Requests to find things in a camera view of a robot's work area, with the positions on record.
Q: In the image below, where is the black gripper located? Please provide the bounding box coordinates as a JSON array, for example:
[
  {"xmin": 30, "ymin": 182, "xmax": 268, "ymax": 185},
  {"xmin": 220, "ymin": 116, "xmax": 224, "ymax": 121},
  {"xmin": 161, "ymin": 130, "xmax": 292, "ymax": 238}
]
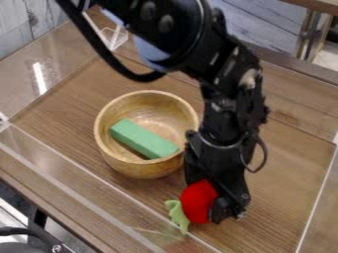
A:
[{"xmin": 181, "ymin": 128, "xmax": 261, "ymax": 225}]

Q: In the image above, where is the red plush fruit green leaf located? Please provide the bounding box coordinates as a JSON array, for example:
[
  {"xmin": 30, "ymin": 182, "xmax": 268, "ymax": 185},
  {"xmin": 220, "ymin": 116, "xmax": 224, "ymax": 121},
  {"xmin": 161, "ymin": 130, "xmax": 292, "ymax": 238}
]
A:
[{"xmin": 165, "ymin": 179, "xmax": 217, "ymax": 234}]

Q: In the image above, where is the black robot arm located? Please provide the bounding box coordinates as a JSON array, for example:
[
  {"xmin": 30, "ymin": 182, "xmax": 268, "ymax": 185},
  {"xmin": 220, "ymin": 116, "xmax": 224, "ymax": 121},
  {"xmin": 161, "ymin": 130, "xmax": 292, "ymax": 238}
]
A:
[{"xmin": 56, "ymin": 0, "xmax": 269, "ymax": 223}]

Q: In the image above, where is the green rectangular block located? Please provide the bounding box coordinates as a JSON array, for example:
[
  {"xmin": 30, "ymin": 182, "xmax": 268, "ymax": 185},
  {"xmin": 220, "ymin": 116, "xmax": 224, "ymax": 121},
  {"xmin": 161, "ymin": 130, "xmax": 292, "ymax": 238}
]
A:
[{"xmin": 109, "ymin": 119, "xmax": 178, "ymax": 159}]

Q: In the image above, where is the wooden bowl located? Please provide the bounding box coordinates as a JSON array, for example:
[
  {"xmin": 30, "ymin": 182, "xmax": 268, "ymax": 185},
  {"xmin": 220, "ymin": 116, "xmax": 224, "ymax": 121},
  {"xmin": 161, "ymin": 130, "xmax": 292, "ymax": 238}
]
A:
[{"xmin": 93, "ymin": 90, "xmax": 197, "ymax": 179}]

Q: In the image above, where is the metal table leg background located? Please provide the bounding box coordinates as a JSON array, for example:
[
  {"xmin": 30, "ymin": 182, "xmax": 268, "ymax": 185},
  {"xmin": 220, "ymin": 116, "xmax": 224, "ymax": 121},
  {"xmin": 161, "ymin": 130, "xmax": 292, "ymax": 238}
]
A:
[{"xmin": 295, "ymin": 10, "xmax": 333, "ymax": 62}]

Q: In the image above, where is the black table frame bracket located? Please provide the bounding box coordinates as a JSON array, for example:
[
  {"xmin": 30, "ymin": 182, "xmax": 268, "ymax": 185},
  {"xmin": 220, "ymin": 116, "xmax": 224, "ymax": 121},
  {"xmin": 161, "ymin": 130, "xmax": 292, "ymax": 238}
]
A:
[{"xmin": 27, "ymin": 209, "xmax": 73, "ymax": 253}]

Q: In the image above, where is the black cable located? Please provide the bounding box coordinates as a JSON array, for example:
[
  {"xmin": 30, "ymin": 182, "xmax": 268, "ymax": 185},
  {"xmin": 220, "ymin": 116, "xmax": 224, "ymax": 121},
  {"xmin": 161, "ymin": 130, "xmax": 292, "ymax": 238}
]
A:
[{"xmin": 0, "ymin": 225, "xmax": 34, "ymax": 245}]

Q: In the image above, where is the clear acrylic corner bracket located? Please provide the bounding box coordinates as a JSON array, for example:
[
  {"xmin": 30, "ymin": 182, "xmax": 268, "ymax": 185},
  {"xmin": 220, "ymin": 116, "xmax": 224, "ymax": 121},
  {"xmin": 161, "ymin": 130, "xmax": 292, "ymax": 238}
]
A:
[{"xmin": 82, "ymin": 13, "xmax": 128, "ymax": 51}]

